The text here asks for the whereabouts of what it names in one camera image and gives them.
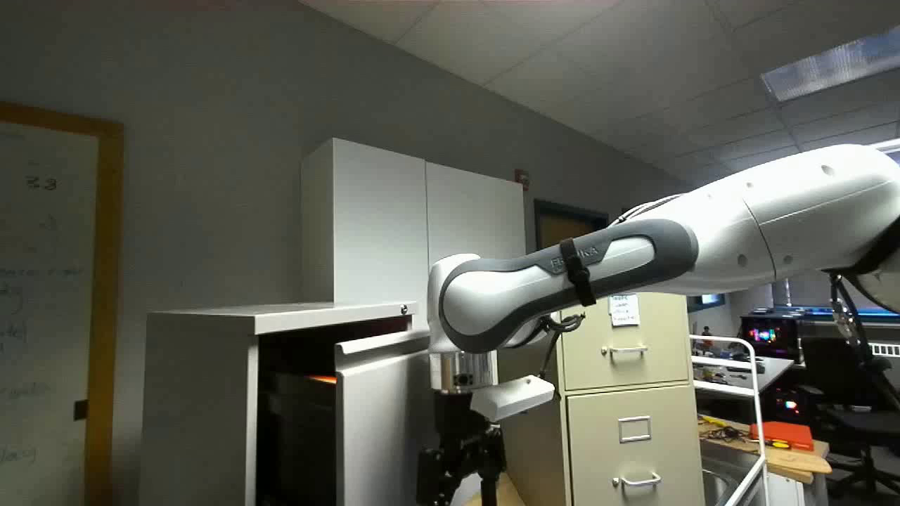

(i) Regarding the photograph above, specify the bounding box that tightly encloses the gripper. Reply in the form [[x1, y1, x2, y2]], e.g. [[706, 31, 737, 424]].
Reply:
[[416, 390, 508, 506]]

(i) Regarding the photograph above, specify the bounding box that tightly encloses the beige filing cabinet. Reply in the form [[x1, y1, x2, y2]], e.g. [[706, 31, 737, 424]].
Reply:
[[499, 291, 707, 506]]

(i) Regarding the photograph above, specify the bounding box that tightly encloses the beige drawer with label holder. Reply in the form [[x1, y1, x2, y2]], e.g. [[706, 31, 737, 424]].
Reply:
[[566, 384, 707, 506]]

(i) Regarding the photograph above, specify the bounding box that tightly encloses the beige drawer with note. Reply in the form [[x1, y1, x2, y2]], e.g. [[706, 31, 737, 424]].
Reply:
[[560, 292, 692, 392]]

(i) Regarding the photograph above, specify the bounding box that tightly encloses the tall white cabinet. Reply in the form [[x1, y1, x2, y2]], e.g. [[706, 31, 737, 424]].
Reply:
[[301, 138, 527, 332]]

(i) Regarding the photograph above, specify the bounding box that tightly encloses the low white cabinet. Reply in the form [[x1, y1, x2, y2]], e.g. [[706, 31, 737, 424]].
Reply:
[[139, 301, 437, 506]]

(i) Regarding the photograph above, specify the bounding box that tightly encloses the white paper note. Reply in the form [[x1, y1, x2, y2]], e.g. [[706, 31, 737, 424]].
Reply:
[[608, 294, 641, 328]]

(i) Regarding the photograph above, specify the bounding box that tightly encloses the dark framed door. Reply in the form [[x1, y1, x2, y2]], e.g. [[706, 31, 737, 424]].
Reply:
[[532, 198, 610, 254]]

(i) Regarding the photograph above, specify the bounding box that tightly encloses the white table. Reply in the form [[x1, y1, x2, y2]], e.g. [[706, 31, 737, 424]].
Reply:
[[691, 354, 796, 398]]

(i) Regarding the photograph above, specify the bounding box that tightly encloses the orange box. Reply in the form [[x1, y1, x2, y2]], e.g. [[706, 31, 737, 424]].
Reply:
[[748, 420, 816, 453]]

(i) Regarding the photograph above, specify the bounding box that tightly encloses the wooden board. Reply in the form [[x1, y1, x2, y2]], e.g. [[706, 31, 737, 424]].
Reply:
[[699, 413, 833, 486]]

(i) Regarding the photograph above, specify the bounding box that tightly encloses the monitor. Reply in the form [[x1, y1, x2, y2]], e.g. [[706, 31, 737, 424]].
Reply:
[[740, 315, 803, 363]]

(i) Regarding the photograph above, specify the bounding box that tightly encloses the black office chair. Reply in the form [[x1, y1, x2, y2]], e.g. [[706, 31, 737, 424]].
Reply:
[[800, 336, 900, 496]]

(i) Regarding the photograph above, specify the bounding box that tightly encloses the ceiling light panel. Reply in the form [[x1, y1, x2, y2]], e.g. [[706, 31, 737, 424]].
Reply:
[[760, 27, 900, 104]]

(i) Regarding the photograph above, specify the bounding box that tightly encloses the white drawer handle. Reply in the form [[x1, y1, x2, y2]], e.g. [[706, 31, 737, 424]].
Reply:
[[335, 329, 431, 356]]

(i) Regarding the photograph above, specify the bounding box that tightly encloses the white wire rack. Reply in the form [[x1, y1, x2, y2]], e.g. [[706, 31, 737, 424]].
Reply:
[[688, 335, 769, 506]]

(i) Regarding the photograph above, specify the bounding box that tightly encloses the whiteboard with wooden frame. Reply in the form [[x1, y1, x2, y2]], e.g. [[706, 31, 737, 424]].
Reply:
[[0, 101, 126, 506]]

